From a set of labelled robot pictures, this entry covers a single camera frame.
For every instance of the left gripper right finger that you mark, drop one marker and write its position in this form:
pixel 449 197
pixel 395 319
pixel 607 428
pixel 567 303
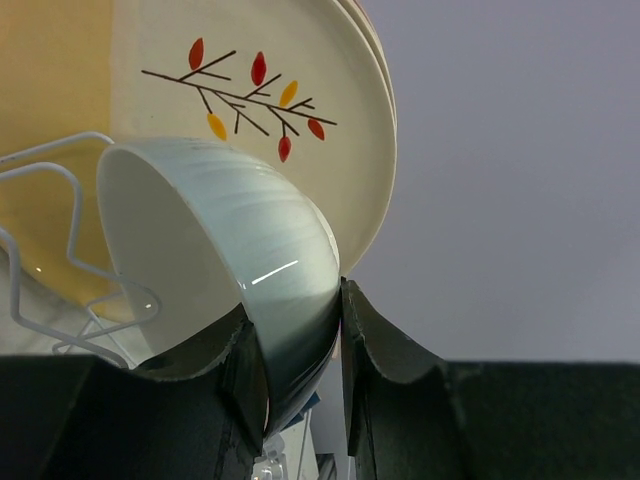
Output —
pixel 411 414

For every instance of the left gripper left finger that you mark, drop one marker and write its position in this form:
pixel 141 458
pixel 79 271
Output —
pixel 195 412

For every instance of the white ceramic bowl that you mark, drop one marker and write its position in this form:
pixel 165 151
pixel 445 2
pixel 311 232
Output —
pixel 196 228

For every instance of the cream plate yellow patch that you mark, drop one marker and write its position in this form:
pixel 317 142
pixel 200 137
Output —
pixel 294 83

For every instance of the cream plate green patch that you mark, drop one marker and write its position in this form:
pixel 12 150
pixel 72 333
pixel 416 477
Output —
pixel 358 14

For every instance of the white wire dish rack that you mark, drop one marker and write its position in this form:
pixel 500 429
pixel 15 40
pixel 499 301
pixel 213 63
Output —
pixel 93 328

